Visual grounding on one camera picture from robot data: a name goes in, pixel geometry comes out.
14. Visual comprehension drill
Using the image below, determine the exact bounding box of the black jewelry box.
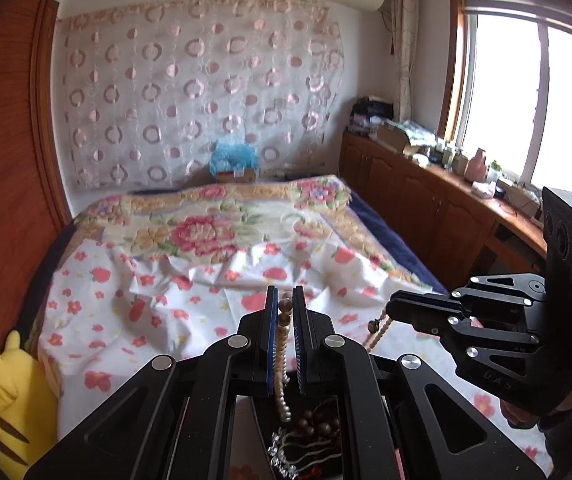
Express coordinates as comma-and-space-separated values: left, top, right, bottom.
254, 372, 343, 479

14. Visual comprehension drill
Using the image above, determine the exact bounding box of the pile of clothes and books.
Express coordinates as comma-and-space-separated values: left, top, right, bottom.
347, 96, 436, 155

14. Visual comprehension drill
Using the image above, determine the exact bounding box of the person's right hand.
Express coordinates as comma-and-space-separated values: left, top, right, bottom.
499, 400, 540, 430

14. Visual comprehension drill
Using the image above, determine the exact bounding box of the pink bottle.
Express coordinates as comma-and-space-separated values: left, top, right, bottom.
464, 148, 487, 183

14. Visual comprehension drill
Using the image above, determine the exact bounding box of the side window curtain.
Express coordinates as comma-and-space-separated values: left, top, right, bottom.
391, 0, 419, 122

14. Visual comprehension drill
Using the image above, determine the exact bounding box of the dark blue bed sheet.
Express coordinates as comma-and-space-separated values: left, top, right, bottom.
350, 192, 448, 295

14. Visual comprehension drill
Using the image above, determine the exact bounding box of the yellow plush toy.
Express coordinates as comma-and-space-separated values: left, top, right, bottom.
0, 330, 57, 479

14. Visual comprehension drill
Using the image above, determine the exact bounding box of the wooden sideboard cabinet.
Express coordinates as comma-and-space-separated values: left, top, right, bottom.
339, 132, 547, 290

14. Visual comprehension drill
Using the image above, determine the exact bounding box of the strawberry print white cloth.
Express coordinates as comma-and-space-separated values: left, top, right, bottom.
35, 236, 555, 480

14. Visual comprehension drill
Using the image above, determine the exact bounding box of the pink circle pattern curtain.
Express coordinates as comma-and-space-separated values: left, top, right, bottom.
53, 0, 344, 189

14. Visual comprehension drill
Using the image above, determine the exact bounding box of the floral bed quilt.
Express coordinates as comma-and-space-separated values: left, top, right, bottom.
74, 176, 419, 283

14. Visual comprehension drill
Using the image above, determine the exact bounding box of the brown wooden bead bracelet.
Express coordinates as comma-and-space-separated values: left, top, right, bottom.
294, 406, 343, 441

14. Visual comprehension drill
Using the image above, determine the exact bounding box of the window with wooden frame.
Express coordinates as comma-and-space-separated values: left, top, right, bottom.
438, 0, 572, 192

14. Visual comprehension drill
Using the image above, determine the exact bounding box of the silver crystal hair clip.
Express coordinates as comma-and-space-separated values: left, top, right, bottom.
266, 429, 299, 480

